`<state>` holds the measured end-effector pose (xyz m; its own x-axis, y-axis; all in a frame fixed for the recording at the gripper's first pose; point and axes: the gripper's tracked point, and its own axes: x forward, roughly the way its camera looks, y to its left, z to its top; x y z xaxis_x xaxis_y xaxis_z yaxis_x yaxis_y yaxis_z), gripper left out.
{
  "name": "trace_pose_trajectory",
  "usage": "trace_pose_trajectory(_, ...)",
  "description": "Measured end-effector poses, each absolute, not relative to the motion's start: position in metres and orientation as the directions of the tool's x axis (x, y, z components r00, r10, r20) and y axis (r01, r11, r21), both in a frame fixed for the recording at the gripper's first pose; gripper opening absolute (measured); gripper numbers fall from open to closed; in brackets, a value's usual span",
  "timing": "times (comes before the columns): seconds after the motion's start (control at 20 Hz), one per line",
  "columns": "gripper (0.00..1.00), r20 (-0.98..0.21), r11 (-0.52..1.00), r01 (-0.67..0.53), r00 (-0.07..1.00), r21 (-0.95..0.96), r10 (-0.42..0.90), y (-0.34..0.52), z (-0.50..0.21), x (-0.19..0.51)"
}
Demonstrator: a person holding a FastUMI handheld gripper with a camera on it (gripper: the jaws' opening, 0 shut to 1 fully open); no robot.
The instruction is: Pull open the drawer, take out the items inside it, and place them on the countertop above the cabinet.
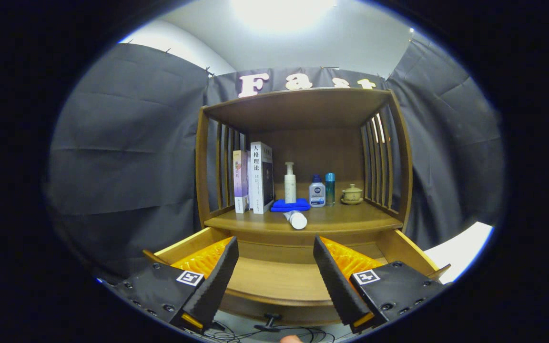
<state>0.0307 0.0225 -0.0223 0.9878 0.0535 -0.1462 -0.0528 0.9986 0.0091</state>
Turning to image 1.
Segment white flat surface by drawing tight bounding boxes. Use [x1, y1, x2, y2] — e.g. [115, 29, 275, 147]
[424, 222, 494, 284]

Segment white pump bottle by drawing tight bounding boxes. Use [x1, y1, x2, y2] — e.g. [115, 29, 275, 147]
[284, 162, 297, 204]

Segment brown wooden drawer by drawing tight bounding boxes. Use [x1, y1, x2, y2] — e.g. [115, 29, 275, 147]
[142, 226, 451, 327]

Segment white and green cream tube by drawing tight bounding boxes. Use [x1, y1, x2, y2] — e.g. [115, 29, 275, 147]
[283, 210, 308, 230]

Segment brown wooden countertop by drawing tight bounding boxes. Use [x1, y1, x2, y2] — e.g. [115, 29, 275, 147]
[204, 202, 404, 234]

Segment black floor cables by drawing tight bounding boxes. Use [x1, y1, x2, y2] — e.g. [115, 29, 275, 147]
[184, 324, 337, 343]

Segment thick white book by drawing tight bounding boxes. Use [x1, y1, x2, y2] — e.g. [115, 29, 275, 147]
[249, 141, 275, 214]

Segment white bottle with blue cap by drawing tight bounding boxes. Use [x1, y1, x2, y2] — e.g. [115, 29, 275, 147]
[309, 174, 326, 208]

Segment blue folded cloth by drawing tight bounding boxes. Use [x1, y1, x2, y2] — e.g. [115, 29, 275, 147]
[270, 199, 311, 212]

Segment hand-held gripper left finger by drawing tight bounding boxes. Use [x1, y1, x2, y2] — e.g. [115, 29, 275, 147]
[105, 237, 240, 334]

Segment purple and white book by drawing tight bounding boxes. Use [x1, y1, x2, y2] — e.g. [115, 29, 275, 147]
[233, 150, 250, 214]

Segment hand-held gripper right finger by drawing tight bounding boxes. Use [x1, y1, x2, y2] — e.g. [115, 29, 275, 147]
[313, 236, 449, 334]

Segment brown wooden cabinet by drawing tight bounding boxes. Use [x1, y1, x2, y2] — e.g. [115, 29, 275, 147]
[195, 87, 413, 248]

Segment beige lidded ceramic teacup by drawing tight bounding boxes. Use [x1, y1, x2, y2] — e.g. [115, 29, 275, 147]
[341, 184, 364, 205]

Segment black round drawer knob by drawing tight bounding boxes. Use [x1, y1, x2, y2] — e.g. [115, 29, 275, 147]
[254, 313, 283, 333]

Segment black backdrop cloth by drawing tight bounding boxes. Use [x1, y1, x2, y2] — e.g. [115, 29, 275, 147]
[41, 38, 506, 286]

